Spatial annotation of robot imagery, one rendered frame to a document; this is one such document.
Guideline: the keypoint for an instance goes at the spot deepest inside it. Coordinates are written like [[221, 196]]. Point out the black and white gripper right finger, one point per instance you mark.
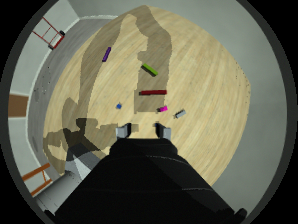
[[163, 132]]

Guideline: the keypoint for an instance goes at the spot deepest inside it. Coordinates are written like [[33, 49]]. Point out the lime green rod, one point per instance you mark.
[[151, 70]]

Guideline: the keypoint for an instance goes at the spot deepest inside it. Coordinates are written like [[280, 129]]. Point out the red rod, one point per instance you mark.
[[153, 92]]

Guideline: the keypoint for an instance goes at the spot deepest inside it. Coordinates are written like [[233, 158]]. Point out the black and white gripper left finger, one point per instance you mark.
[[123, 131]]

